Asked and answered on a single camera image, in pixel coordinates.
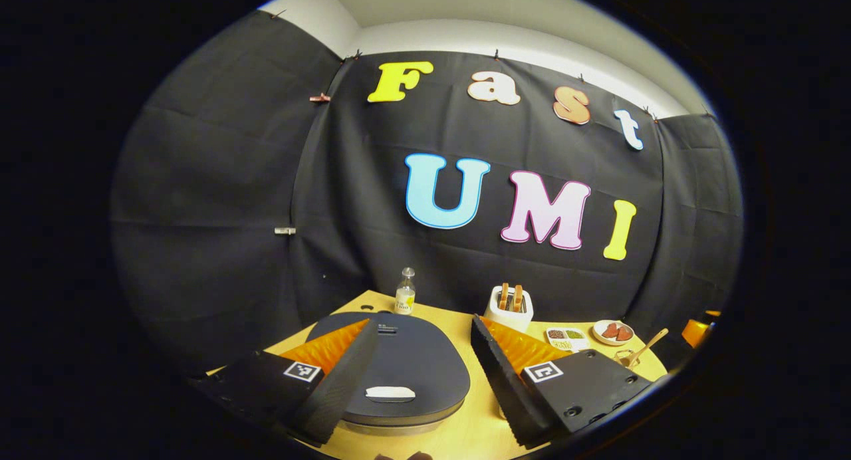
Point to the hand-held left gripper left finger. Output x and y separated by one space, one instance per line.
346 383

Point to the black backdrop cloth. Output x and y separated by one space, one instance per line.
213 181

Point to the white divided bean dish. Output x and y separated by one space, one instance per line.
555 334

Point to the copper cloth clip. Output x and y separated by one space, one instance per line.
320 98

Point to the dark grey rice cooker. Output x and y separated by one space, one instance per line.
412 363

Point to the small glass bottle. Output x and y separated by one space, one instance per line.
405 300

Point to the red meat piece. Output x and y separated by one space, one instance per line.
625 333
610 331

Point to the white toaster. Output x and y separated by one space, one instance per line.
508 320

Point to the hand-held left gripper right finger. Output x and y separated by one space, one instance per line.
505 393

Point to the wooden spoon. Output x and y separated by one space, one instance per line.
648 347

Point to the white round plate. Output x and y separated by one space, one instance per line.
598 339

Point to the toasted bread slice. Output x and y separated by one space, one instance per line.
504 296
517 298

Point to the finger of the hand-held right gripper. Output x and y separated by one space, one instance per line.
695 330

